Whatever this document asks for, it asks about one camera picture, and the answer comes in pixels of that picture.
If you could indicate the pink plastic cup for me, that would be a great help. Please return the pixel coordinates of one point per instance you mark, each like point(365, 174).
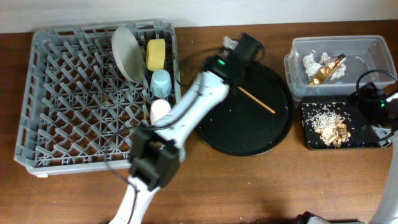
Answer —
point(158, 109)

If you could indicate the grey plastic dishwasher rack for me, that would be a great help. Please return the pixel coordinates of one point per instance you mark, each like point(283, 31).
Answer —
point(78, 108)

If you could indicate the round black serving tray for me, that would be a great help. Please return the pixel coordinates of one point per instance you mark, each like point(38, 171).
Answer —
point(240, 126)

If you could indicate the white tissue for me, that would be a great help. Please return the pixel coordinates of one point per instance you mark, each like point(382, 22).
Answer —
point(311, 66)
point(326, 59)

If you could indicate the black rectangular tray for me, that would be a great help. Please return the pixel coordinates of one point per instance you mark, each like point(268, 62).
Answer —
point(363, 135)

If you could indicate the blue plastic cup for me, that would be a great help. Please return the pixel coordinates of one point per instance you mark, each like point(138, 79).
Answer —
point(161, 85)

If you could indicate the grey round plate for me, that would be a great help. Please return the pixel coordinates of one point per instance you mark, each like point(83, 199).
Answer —
point(127, 55)

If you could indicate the gold brown snack wrapper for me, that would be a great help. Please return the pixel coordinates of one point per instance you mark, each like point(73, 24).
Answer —
point(326, 71)

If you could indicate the clear plastic waste bin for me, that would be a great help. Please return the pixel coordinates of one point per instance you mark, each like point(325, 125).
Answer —
point(363, 53)

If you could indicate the yellow bowl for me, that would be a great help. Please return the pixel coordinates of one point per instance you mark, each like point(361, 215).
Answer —
point(155, 54)

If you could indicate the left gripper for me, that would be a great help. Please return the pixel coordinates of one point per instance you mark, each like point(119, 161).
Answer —
point(249, 68)

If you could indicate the wooden chopstick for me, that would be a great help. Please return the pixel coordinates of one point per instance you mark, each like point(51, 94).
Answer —
point(256, 100)
point(144, 103)

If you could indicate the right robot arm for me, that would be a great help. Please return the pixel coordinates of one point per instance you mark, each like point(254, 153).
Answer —
point(378, 108)

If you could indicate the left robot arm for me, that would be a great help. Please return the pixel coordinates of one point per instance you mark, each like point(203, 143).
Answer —
point(157, 150)

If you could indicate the food scraps and rice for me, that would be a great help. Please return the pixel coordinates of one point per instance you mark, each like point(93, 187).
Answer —
point(327, 124)

